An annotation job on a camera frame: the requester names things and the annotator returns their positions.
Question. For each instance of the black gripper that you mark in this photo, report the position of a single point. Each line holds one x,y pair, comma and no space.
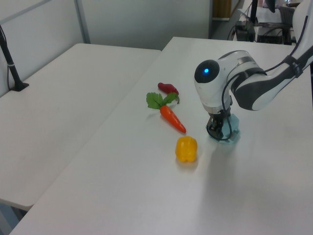
220,117

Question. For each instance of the light blue faceted mug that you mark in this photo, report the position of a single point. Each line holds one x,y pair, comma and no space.
235,122

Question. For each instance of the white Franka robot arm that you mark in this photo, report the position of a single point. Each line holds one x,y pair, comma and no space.
256,90

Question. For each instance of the yellow toy bell pepper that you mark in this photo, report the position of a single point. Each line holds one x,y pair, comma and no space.
186,149

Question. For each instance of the orange toy carrot with leaves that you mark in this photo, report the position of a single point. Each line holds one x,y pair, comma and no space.
171,117

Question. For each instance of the red toy chili pepper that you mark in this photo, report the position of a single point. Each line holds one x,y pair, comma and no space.
166,87

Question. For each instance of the small black electronics box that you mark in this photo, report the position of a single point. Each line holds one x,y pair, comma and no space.
244,30

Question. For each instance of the black flat control unit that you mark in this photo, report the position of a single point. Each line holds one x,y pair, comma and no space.
271,36

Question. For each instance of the wooden cabinet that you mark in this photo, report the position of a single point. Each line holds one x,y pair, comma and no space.
221,8

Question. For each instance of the white paper sheets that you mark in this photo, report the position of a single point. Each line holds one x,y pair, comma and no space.
267,17

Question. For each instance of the black monitor stand pole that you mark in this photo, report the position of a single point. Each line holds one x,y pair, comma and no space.
254,11

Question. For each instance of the black keyboard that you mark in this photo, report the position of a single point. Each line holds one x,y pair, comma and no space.
285,16

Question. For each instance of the black angled pole with base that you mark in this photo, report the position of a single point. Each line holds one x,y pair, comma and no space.
11,66

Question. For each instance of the grey partition frame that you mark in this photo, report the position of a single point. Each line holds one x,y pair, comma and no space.
82,22

